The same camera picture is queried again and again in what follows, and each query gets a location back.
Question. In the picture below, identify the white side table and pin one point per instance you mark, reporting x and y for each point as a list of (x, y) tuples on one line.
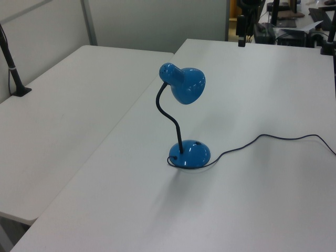
[(65, 110)]

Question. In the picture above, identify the black monitor post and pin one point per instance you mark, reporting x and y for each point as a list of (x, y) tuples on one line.
[(275, 11)]

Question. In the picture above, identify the black clamped box mount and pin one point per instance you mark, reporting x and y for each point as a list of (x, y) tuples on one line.
[(241, 25)]

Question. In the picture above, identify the blue gooseneck desk lamp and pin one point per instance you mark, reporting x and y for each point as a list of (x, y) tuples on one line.
[(189, 155)]

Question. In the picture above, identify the black clamped camera pole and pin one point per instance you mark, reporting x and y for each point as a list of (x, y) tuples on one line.
[(16, 78), (330, 31)]

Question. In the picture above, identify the white paper sheet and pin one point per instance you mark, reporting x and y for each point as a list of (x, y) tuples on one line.
[(304, 27)]

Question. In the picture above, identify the black equipment box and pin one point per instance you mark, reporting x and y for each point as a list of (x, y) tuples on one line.
[(291, 39)]

